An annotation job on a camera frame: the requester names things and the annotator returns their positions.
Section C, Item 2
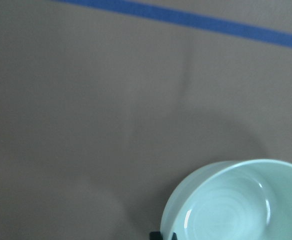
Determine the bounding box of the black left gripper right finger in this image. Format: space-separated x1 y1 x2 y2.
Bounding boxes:
171 232 178 240

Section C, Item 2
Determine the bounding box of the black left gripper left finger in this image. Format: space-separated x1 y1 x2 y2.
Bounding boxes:
149 231 161 240

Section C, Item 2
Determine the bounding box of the mint green bowl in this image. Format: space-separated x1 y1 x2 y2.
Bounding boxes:
160 159 292 240

